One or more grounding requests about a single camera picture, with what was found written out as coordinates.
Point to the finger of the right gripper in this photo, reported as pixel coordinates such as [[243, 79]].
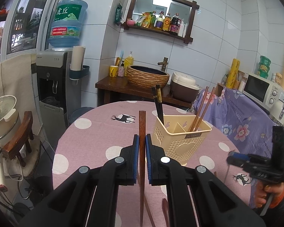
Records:
[[238, 159]]

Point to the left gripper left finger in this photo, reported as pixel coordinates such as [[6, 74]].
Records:
[[89, 196]]

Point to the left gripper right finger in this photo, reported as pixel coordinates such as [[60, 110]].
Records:
[[196, 197]]

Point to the dark wooden chopstick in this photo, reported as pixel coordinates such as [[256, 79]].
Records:
[[146, 204], [142, 138]]

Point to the brown wooden spoon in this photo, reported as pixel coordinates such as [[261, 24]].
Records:
[[165, 210]]

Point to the black patterned chopstick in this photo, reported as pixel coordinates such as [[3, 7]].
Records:
[[159, 97]]

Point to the person's right hand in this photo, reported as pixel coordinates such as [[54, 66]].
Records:
[[262, 192]]

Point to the purple floral cloth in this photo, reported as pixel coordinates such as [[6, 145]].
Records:
[[238, 124]]

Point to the cream plastic utensil holder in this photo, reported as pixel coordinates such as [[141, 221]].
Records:
[[176, 138]]

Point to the white kettle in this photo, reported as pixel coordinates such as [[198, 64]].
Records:
[[277, 111]]

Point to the pink polka dot tablecloth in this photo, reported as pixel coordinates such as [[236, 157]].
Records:
[[100, 135]]

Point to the white microwave oven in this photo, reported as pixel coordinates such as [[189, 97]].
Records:
[[262, 91]]

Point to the dark wooden stool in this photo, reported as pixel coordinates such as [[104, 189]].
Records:
[[20, 138]]

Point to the brown white rice cooker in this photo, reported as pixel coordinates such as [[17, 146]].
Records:
[[184, 87]]

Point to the yellow roll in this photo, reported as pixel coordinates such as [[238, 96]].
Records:
[[231, 79]]

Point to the green instant noodle cups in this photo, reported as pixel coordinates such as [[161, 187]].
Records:
[[264, 67]]

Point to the grey water dispenser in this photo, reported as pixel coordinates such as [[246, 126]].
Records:
[[58, 94]]

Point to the dark wooden counter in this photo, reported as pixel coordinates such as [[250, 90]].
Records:
[[113, 89]]

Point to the cream pot with lid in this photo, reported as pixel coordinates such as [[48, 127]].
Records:
[[9, 118]]

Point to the bamboo style faucet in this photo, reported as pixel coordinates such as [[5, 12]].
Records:
[[163, 64]]

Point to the woven basin sink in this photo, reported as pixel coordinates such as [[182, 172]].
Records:
[[146, 78]]

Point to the yellow mug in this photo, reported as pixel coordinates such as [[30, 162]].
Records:
[[113, 71]]

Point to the yellow soap bottle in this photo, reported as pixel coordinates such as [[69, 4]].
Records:
[[129, 61]]

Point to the white paper cup stack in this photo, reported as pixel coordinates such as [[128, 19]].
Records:
[[77, 58]]

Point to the dark soy sauce bottle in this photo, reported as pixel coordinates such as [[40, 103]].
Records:
[[175, 24]]

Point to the yellow oil bottle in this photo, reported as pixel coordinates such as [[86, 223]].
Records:
[[166, 23]]

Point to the blue water jug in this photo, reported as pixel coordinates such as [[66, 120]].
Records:
[[67, 22]]

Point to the wooden framed mirror shelf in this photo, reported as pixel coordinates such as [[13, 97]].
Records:
[[148, 15]]

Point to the green hanging packet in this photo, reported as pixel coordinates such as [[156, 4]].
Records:
[[118, 14]]

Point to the window with frame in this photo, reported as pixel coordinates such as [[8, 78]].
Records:
[[24, 26]]

